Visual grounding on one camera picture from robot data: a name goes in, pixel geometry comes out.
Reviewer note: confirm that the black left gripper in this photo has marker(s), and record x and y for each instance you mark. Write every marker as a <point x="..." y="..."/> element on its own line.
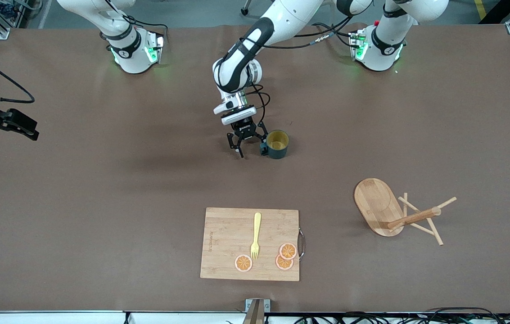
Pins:
<point x="245" y="130"/>

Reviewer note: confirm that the dark teal mug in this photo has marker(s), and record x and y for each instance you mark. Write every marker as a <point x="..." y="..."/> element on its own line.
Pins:
<point x="278" y="151"/>

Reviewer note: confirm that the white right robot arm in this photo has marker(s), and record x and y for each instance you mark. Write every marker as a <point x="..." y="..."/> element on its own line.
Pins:
<point x="131" y="54"/>

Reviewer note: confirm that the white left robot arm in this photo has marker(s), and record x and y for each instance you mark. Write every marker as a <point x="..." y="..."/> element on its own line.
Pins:
<point x="236" y="67"/>

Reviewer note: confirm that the wooden mug rack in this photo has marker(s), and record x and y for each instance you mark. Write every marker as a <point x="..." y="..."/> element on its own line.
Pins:
<point x="374" y="202"/>

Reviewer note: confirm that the yellow plastic fork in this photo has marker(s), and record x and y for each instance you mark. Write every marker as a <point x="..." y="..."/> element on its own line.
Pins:
<point x="257" y="225"/>

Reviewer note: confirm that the bamboo cutting board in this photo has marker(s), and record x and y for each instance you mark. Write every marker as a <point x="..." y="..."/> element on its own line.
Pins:
<point x="227" y="243"/>

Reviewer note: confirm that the toy orange slice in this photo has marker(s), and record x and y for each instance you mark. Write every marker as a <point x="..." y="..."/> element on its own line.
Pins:
<point x="281" y="264"/>
<point x="243" y="263"/>
<point x="288" y="250"/>

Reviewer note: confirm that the office chair base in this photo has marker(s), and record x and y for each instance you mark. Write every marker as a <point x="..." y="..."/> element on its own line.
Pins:
<point x="245" y="11"/>

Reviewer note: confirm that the grey metal bracket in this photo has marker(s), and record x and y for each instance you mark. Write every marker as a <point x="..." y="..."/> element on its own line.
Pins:
<point x="250" y="306"/>

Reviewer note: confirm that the white table edge rail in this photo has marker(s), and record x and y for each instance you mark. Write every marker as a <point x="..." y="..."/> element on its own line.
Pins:
<point x="56" y="317"/>

